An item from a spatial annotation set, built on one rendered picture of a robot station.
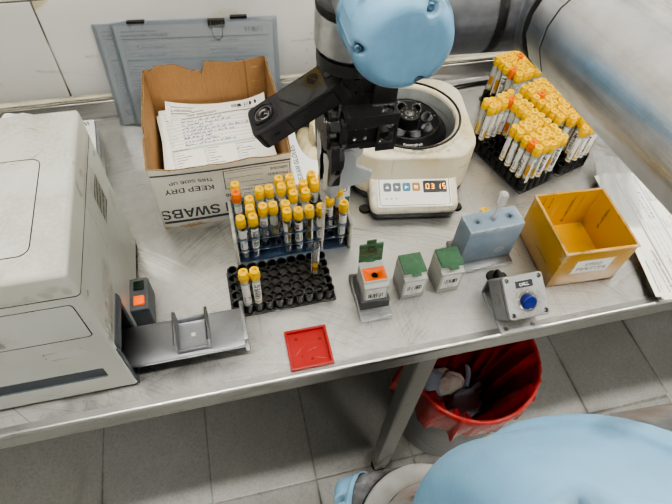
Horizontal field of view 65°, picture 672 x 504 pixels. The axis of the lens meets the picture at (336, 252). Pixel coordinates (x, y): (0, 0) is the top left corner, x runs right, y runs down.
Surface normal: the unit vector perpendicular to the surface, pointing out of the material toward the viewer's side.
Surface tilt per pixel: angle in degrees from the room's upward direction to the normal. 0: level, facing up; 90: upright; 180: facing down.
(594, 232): 90
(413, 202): 25
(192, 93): 88
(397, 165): 90
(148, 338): 0
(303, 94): 31
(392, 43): 90
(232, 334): 0
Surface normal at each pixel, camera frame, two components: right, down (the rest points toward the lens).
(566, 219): 0.18, 0.80
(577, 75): -0.98, 0.06
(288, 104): -0.45, -0.40
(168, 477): 0.04, -0.59
